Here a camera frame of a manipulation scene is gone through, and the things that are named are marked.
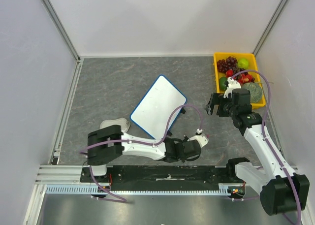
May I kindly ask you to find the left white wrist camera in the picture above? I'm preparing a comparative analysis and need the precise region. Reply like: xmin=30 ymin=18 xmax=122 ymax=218
xmin=192 ymin=134 xmax=209 ymax=148

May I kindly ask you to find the yellow plastic bin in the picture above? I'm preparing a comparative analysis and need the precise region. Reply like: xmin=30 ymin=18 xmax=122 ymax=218
xmin=214 ymin=52 xmax=262 ymax=94

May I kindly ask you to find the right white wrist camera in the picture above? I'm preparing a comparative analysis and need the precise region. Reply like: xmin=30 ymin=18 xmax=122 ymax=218
xmin=223 ymin=77 xmax=241 ymax=98

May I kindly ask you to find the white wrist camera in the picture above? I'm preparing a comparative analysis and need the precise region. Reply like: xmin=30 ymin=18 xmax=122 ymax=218
xmin=192 ymin=134 xmax=209 ymax=148
xmin=223 ymin=77 xmax=241 ymax=98

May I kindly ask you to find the netted green melon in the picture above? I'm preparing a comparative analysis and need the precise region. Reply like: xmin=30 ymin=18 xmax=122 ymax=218
xmin=242 ymin=82 xmax=263 ymax=103

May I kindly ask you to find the right aluminium frame post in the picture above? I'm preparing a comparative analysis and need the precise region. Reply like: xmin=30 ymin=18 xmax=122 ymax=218
xmin=252 ymin=0 xmax=290 ymax=57

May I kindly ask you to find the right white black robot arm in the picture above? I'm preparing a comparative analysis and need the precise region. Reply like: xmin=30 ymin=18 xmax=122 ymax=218
xmin=206 ymin=89 xmax=310 ymax=216

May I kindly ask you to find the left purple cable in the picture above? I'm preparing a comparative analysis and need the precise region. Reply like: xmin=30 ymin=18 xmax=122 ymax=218
xmin=79 ymin=104 xmax=204 ymax=203

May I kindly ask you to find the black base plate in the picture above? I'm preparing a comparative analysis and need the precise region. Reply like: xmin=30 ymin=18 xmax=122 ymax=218
xmin=95 ymin=165 xmax=244 ymax=192

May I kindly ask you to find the light green apple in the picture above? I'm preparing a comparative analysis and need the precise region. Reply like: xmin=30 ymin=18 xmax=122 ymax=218
xmin=237 ymin=58 xmax=250 ymax=69

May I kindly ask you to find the dark red grape bunch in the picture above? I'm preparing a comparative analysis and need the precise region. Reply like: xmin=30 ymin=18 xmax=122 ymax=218
xmin=216 ymin=56 xmax=238 ymax=73

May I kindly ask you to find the left aluminium frame post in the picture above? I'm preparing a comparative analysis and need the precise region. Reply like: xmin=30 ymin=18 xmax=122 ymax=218
xmin=41 ymin=0 xmax=81 ymax=62

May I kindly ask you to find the grey whiteboard eraser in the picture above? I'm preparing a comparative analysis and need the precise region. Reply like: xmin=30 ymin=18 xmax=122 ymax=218
xmin=99 ymin=118 xmax=131 ymax=133

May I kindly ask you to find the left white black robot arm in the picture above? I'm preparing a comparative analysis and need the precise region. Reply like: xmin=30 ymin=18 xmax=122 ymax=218
xmin=84 ymin=125 xmax=209 ymax=182

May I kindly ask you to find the slotted cable duct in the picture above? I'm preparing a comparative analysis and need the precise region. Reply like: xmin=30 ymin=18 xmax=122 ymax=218
xmin=45 ymin=184 xmax=229 ymax=195

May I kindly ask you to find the dark green lime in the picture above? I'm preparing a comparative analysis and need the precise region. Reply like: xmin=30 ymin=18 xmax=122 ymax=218
xmin=219 ymin=77 xmax=227 ymax=91

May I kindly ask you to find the blue framed whiteboard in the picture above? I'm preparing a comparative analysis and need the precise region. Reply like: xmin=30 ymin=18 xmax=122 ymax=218
xmin=130 ymin=75 xmax=187 ymax=139

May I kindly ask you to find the red cherry cluster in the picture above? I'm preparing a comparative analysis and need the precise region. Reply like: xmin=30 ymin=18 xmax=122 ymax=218
xmin=226 ymin=69 xmax=255 ymax=84

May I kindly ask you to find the aluminium frame post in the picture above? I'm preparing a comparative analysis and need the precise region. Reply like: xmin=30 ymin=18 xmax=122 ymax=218
xmin=252 ymin=0 xmax=290 ymax=57
xmin=41 ymin=0 xmax=81 ymax=62

